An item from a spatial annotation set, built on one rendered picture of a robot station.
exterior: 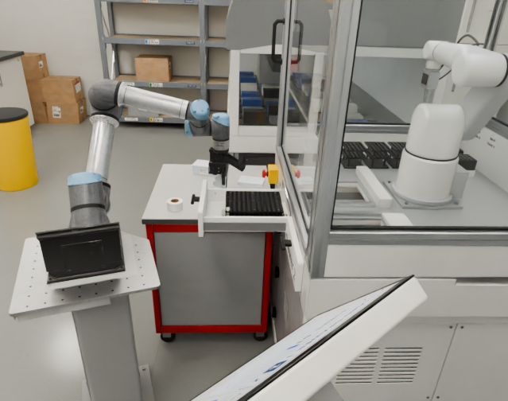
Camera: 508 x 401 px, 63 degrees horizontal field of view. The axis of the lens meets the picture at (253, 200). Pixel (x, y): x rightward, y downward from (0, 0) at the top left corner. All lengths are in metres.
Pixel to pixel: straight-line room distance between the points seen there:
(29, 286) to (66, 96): 4.54
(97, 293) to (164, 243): 0.54
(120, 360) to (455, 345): 1.21
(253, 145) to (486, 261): 1.48
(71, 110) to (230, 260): 4.34
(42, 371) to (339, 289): 1.59
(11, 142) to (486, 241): 3.57
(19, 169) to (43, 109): 2.08
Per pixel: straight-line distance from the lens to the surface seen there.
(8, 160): 4.08
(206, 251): 1.91
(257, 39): 2.28
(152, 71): 5.48
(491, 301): 1.44
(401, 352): 1.48
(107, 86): 1.74
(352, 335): 0.68
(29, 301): 1.51
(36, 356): 2.44
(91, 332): 1.70
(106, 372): 1.85
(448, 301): 1.37
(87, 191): 1.56
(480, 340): 1.55
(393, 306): 0.75
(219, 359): 2.23
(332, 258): 1.15
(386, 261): 1.21
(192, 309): 2.13
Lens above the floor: 1.65
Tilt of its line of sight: 27 degrees down
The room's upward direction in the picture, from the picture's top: 2 degrees clockwise
